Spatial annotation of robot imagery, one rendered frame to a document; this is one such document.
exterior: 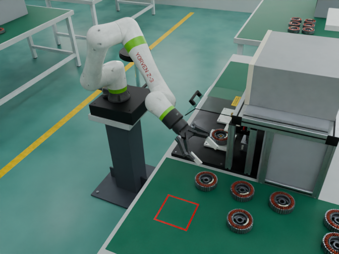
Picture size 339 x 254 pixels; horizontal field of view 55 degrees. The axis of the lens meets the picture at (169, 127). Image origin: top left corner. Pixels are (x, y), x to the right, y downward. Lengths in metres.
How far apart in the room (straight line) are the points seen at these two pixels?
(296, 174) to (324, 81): 0.45
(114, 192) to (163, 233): 1.24
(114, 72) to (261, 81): 0.93
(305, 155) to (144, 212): 0.77
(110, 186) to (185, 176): 1.13
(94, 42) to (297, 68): 0.94
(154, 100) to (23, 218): 1.59
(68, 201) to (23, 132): 1.14
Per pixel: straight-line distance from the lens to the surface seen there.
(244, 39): 3.27
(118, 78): 2.06
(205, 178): 1.64
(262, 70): 1.46
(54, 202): 2.74
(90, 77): 1.93
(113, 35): 1.69
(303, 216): 1.61
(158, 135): 3.15
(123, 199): 2.59
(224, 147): 1.81
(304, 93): 1.49
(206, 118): 2.04
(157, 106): 1.50
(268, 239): 1.49
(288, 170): 1.62
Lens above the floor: 1.95
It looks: 37 degrees down
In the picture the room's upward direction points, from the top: 3 degrees counter-clockwise
